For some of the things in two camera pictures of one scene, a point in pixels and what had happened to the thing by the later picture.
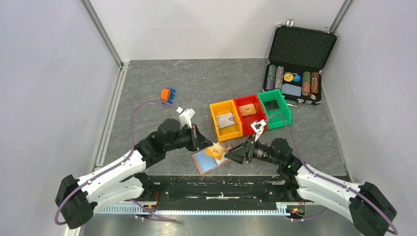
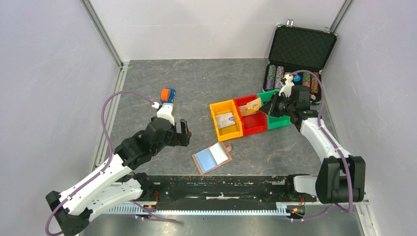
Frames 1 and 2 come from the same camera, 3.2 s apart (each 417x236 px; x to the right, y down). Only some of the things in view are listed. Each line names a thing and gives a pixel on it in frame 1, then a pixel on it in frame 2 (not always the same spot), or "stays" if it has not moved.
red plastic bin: [251, 111] stays
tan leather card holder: [205, 163] stays
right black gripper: [238, 154] to [270, 107]
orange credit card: [215, 151] to [251, 107]
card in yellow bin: [225, 120] stays
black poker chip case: [297, 55] stays
